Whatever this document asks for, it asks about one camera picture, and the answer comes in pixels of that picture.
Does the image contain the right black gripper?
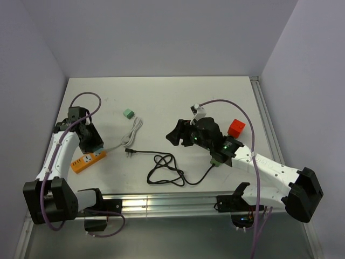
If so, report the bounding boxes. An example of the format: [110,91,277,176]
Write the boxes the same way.
[166,119,213,151]

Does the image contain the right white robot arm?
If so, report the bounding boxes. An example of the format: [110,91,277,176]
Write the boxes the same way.
[166,117,323,223]

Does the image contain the aluminium mounting rail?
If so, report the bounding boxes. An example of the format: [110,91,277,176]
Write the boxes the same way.
[25,192,273,221]

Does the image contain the red cube plug adapter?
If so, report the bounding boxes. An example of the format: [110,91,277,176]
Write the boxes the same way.
[227,119,246,139]

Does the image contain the white cable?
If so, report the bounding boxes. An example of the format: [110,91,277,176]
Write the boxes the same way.
[103,116,143,152]

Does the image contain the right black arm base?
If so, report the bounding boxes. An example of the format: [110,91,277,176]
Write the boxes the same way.
[213,193,256,230]

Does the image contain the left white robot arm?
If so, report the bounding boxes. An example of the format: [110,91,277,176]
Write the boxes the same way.
[23,106,105,224]

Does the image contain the light blue plug adapter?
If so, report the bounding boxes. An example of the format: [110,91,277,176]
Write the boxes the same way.
[93,147,104,157]

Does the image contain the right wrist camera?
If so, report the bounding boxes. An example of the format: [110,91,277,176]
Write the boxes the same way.
[190,104,206,125]

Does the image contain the black power cord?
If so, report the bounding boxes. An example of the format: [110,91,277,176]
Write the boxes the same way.
[123,148,215,187]

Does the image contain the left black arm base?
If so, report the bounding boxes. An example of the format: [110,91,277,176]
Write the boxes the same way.
[82,199,122,233]

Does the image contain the green power strip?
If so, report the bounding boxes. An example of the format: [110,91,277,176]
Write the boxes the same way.
[210,159,221,167]

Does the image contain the green plug adapter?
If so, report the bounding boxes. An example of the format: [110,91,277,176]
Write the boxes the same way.
[123,108,135,119]

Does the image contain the aluminium side frame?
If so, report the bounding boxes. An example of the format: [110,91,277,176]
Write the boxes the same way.
[249,76,325,259]

